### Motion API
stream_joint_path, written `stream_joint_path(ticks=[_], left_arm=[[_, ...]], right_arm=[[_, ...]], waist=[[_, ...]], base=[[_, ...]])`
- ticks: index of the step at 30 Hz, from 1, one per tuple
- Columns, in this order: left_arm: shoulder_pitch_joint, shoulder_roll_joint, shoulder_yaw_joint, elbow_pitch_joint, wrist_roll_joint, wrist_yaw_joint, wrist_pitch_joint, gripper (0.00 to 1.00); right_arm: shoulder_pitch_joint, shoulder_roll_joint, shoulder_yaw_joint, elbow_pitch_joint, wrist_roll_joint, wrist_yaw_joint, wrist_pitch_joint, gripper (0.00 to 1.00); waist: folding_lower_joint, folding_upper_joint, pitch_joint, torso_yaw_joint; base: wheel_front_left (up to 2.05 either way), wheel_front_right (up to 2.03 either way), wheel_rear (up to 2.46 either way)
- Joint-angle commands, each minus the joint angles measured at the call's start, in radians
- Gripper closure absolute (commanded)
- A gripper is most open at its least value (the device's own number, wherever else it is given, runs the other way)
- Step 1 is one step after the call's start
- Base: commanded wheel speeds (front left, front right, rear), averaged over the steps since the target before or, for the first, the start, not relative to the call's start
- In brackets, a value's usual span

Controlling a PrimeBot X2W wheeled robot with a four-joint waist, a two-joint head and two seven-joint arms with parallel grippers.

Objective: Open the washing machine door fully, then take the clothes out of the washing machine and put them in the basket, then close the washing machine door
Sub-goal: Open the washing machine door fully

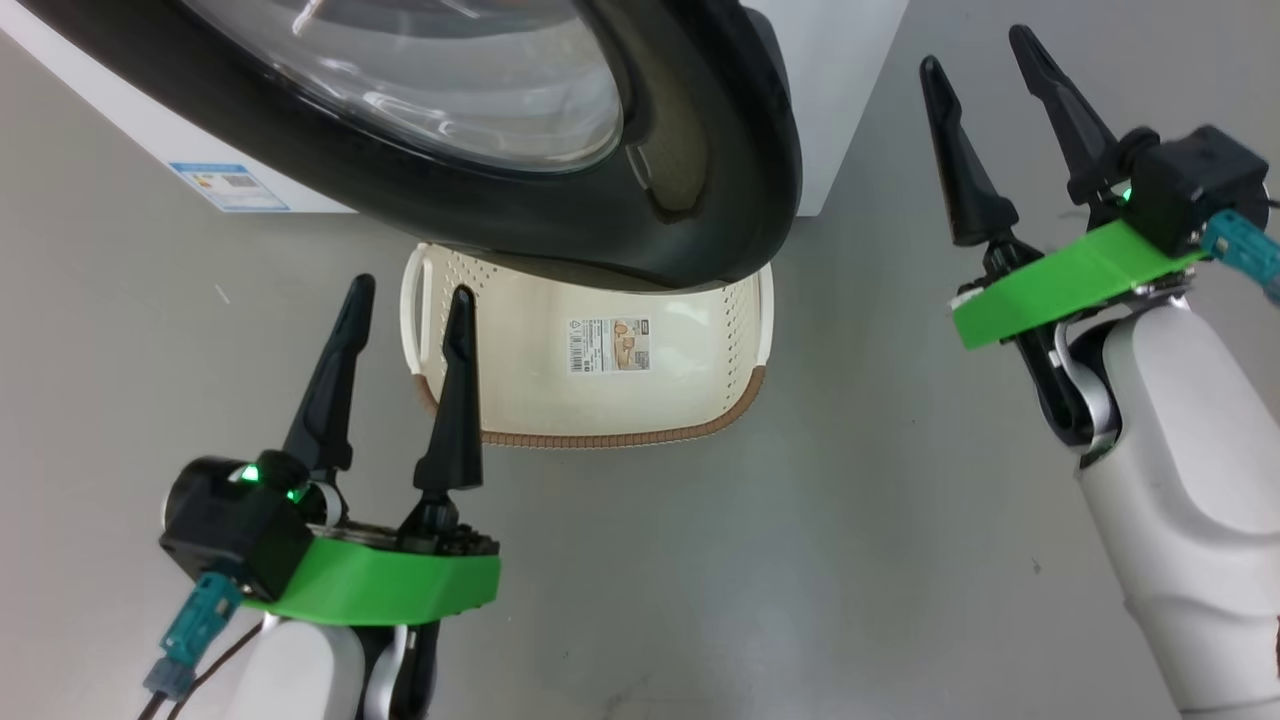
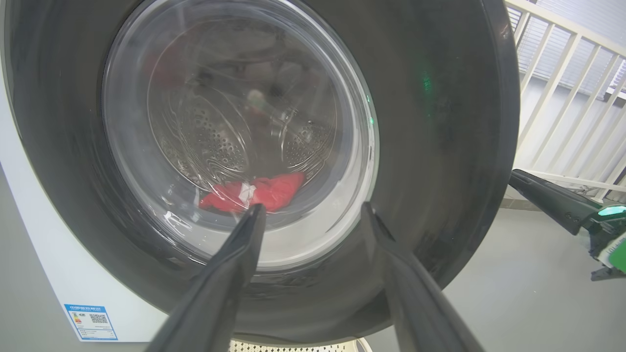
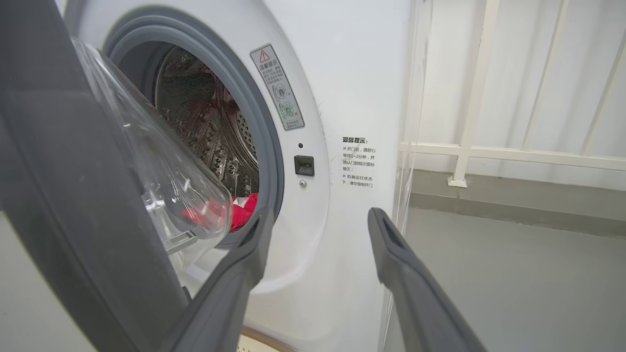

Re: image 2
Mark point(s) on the red and white garment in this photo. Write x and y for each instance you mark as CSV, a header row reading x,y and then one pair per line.
x,y
279,188

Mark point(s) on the dark grey glass washer door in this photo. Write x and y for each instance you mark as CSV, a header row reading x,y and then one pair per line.
x,y
440,146

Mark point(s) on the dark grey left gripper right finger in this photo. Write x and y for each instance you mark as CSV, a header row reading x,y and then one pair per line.
x,y
415,303

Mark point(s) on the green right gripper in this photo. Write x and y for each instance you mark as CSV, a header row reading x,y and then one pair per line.
x,y
611,239

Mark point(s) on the stainless steel washer drum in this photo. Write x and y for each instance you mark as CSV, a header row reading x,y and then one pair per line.
x,y
220,142

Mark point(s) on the white slatted railing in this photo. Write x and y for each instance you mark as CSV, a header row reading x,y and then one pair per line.
x,y
557,73

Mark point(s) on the blue energy label sticker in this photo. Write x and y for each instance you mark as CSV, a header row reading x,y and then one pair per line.
x,y
90,322

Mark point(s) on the cream perforated laundry basket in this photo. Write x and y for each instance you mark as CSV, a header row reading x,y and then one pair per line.
x,y
293,347

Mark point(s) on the white washing machine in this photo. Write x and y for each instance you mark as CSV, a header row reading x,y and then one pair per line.
x,y
58,244

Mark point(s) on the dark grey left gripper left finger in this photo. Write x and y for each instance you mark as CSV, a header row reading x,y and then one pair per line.
x,y
220,293

